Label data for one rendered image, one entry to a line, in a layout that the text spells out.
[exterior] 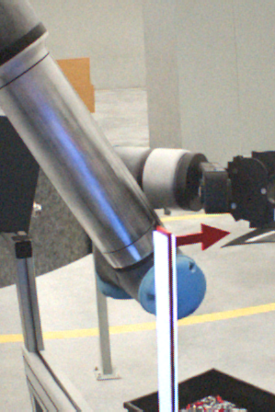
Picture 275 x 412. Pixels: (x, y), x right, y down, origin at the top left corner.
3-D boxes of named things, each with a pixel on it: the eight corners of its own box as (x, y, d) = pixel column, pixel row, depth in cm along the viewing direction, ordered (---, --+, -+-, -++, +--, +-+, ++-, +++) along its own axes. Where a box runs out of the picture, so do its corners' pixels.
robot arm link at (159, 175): (143, 149, 85) (142, 217, 86) (177, 151, 83) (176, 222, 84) (173, 147, 92) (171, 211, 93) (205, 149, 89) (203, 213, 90)
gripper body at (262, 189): (292, 155, 84) (207, 148, 90) (271, 158, 77) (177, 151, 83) (291, 217, 86) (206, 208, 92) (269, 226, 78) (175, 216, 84)
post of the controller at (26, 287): (45, 350, 113) (31, 238, 109) (28, 352, 112) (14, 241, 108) (40, 344, 116) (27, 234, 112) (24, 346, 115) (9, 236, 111)
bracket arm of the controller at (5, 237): (33, 257, 109) (31, 239, 109) (16, 259, 108) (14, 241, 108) (4, 223, 131) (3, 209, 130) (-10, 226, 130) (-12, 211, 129)
